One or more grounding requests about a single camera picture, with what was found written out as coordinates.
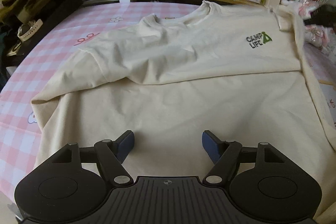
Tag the beige strap wristwatch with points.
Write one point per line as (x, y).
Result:
(27, 31)

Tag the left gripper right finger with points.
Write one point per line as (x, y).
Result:
(224, 155)

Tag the pink checkered desk mat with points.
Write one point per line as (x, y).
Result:
(39, 82)

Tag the pink white bunny plush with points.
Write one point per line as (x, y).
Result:
(318, 36)

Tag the black yamaha keyboard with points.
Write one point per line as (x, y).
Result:
(13, 51)

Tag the beige t-shirt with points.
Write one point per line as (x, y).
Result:
(183, 87)

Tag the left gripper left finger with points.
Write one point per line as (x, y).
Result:
(111, 155)

